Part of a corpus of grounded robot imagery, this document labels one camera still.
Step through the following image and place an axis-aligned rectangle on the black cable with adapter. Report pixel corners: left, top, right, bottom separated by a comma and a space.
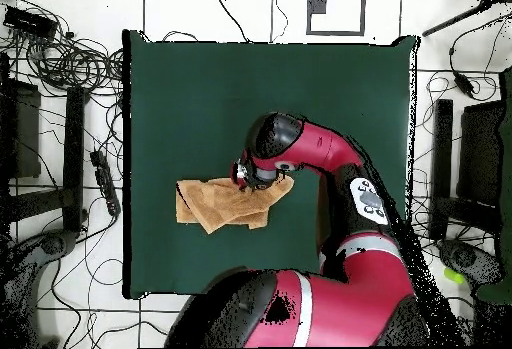
447, 12, 512, 100

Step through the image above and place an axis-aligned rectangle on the long black power strip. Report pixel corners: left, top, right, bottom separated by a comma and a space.
89, 149, 122, 218

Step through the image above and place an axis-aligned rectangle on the black stand beam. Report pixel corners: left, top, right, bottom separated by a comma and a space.
428, 98, 454, 241
7, 85, 86, 233

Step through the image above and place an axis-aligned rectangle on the tangle of black cables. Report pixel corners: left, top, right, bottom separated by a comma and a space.
15, 30, 124, 92

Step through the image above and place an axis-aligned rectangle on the dark green table cloth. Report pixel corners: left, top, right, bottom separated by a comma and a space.
121, 29, 421, 302

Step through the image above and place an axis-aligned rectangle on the black electronics box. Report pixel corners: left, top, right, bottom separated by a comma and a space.
2, 5, 58, 41

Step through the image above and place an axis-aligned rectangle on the grey square frame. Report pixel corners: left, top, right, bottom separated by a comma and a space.
306, 0, 367, 37

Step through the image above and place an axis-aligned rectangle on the yellow-green ball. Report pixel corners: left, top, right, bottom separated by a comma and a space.
442, 267, 468, 286

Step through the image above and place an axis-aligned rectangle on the dark flat panel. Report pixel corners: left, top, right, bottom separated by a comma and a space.
456, 99, 506, 206
0, 77, 42, 181

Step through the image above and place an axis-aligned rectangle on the dark green cloth bundle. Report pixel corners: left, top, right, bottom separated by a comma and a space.
474, 66, 512, 306

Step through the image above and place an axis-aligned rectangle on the tan terry towel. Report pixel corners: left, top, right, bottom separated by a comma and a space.
175, 175, 296, 235

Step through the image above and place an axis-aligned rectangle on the black tripod pole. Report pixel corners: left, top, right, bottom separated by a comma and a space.
421, 0, 512, 39

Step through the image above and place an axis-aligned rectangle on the thin black cable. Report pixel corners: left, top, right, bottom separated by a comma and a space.
207, 0, 252, 44

